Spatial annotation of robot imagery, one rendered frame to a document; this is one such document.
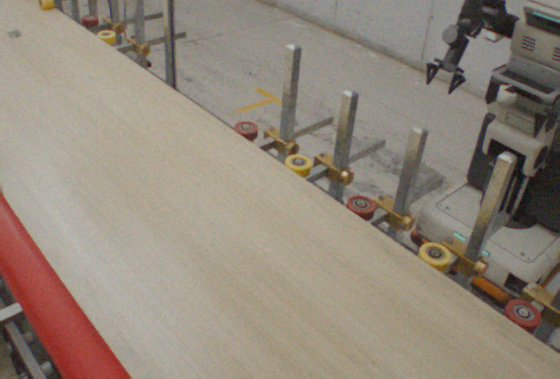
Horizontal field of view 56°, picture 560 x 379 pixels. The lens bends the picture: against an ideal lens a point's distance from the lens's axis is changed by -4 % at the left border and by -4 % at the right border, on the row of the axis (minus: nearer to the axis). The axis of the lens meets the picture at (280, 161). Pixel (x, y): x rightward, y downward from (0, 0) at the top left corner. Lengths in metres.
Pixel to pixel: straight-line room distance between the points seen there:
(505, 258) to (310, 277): 1.37
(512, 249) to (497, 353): 1.33
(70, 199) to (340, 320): 0.78
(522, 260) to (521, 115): 0.64
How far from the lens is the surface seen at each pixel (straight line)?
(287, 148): 1.87
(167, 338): 1.17
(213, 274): 1.28
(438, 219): 2.60
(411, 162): 1.52
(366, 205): 1.51
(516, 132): 2.30
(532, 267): 2.51
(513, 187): 2.64
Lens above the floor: 1.82
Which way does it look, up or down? 34 degrees down
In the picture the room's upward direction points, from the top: 5 degrees clockwise
